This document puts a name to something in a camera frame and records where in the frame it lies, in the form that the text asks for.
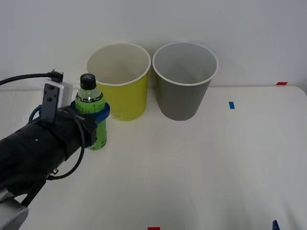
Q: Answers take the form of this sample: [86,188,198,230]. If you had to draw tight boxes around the grey plastic bin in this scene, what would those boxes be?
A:
[152,42,219,121]

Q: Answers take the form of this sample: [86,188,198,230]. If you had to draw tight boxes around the black cable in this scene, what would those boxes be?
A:
[47,119,86,181]
[0,69,64,86]

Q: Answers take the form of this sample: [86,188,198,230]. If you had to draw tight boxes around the yellow-green plastic bin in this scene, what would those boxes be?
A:
[86,42,151,122]

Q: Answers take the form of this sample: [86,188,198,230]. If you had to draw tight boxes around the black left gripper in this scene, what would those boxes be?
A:
[54,101,111,154]

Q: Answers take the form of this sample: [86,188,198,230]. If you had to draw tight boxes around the pale grey left wrist camera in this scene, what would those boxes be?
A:
[41,80,73,123]

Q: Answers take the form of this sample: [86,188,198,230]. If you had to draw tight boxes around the green plastic bottle black cap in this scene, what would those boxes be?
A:
[75,73,107,151]

